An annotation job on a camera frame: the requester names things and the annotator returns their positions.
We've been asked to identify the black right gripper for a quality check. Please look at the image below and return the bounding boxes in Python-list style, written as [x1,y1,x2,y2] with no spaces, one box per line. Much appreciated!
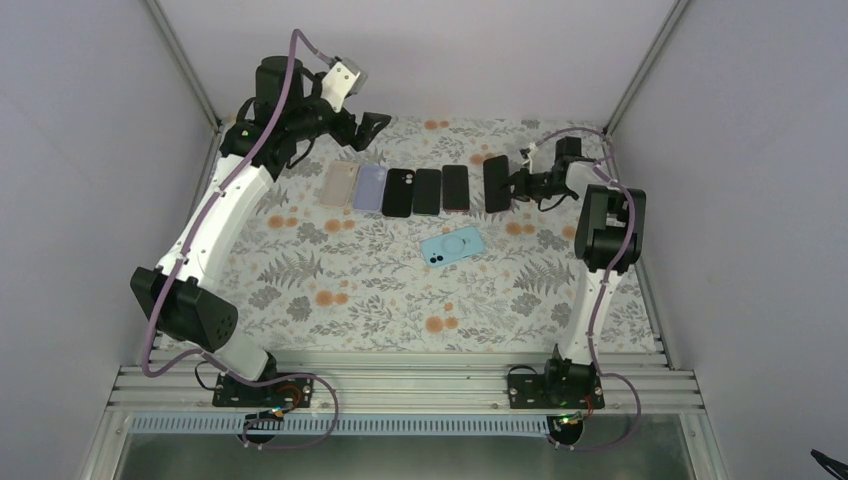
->
[495,167,575,203]

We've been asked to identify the pink smartphone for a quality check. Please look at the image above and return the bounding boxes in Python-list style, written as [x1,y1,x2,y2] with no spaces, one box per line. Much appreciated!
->
[483,155,512,214]

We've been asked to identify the magenta smartphone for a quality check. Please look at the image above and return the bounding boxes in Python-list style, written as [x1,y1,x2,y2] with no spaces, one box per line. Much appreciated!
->
[442,165,470,212]

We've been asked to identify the beige phone case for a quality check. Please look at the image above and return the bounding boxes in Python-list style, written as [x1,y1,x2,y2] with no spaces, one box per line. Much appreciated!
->
[318,161,359,208]

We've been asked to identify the lilac phone case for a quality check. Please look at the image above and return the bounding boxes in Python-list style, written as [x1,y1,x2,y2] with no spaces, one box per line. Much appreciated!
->
[351,165,388,213]

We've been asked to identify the black phone case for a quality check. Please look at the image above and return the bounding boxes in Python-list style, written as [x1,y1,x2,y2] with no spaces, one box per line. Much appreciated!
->
[381,168,415,218]

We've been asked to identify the dark teal smartphone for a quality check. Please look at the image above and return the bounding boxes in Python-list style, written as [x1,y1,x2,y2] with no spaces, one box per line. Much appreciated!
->
[412,168,442,216]

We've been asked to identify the light blue phone case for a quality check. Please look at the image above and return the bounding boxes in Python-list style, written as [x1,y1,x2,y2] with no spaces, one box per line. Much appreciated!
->
[420,227,485,267]

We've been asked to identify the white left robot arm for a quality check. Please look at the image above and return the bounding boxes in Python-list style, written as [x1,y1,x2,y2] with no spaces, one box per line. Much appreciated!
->
[130,54,391,405]

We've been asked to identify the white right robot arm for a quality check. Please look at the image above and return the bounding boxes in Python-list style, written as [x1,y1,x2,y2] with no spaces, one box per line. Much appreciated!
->
[509,136,646,408]

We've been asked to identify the floral patterned table mat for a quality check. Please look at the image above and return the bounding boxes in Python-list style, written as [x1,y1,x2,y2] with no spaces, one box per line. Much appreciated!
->
[158,113,667,356]

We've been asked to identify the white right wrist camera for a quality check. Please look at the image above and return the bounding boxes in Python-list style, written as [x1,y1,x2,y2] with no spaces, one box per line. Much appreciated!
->
[519,142,538,173]

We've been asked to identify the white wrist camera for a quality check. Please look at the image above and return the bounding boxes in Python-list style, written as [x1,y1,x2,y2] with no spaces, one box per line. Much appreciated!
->
[321,57,368,113]
[519,142,538,173]

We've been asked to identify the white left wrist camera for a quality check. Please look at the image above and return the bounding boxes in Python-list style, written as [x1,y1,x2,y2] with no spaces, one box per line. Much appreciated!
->
[321,57,368,113]

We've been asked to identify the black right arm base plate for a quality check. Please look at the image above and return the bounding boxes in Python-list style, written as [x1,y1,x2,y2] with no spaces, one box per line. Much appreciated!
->
[506,371,606,410]

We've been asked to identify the aluminium corner frame post right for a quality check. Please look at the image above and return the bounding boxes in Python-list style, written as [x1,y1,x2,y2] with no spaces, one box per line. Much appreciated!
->
[604,0,691,135]

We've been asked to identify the aluminium corner frame post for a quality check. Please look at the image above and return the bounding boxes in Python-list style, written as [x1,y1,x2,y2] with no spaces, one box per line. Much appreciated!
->
[604,0,691,135]
[140,0,221,131]

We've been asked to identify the aluminium corner frame post left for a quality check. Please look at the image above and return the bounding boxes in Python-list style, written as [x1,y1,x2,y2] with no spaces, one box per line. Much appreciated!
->
[140,0,221,131]

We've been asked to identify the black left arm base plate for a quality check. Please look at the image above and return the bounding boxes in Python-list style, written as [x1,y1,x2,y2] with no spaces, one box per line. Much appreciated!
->
[212,374,314,410]

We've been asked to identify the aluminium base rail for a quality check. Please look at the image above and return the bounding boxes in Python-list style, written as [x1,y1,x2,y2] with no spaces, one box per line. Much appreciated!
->
[107,351,704,414]

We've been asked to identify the slotted grey cable duct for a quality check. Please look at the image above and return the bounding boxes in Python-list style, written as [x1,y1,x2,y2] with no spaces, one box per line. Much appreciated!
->
[129,412,548,437]

